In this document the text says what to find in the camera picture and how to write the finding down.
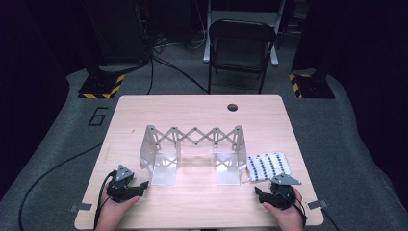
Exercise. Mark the white cloth with dark pattern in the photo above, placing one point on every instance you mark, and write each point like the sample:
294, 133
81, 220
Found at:
267, 166

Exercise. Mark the black stand with striped base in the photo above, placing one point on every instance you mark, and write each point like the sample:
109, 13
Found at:
314, 86
99, 85

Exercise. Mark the person's right hand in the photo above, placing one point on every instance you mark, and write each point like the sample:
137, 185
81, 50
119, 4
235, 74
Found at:
290, 218

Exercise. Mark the round dark table grommet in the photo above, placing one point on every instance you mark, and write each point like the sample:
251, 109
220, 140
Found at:
232, 107

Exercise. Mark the grey tape strip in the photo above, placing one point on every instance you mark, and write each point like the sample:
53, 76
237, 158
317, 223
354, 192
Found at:
317, 204
81, 207

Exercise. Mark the dark equipment cabinet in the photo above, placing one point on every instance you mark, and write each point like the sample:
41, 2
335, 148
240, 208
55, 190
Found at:
118, 32

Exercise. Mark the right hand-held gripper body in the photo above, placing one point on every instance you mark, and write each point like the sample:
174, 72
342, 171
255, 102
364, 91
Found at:
284, 195

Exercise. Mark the person's left hand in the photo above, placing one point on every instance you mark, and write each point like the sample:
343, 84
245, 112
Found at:
112, 213

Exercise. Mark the black folding chair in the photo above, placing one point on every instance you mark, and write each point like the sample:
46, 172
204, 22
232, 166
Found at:
239, 51

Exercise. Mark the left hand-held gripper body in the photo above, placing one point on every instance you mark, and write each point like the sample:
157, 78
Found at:
123, 173

